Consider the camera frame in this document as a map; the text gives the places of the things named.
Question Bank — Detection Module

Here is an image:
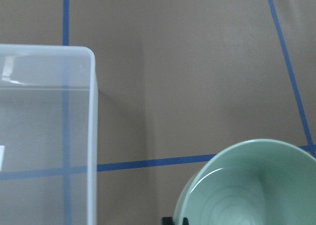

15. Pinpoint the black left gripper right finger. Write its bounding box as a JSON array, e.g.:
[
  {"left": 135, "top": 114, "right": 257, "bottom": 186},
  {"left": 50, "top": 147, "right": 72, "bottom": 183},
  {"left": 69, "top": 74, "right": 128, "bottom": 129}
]
[{"left": 183, "top": 218, "right": 189, "bottom": 225}]

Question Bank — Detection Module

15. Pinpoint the clear plastic storage box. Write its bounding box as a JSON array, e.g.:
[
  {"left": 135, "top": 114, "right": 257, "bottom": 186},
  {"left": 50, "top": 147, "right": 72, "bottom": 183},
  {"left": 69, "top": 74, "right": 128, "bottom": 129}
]
[{"left": 0, "top": 44, "right": 98, "bottom": 225}]

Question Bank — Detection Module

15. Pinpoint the green ceramic bowl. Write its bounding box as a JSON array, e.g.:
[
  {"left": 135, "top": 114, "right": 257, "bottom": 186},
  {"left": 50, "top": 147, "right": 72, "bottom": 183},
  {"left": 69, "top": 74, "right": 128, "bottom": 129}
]
[{"left": 173, "top": 139, "right": 316, "bottom": 225}]

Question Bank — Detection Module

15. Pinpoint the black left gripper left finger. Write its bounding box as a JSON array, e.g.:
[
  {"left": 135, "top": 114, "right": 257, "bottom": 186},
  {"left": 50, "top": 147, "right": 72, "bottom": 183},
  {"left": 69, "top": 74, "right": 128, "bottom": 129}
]
[{"left": 161, "top": 217, "right": 174, "bottom": 225}]

